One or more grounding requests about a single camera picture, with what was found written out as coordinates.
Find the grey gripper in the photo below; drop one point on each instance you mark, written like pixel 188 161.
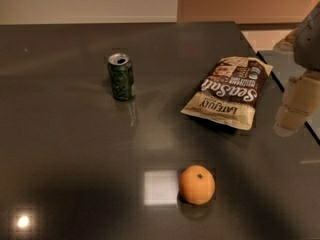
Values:
pixel 308 45

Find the brown chip bag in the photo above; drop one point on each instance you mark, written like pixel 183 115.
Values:
pixel 229 93

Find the green soda can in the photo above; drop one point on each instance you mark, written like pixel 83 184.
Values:
pixel 120 70

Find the orange fruit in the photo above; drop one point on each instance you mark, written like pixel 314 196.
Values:
pixel 196 185

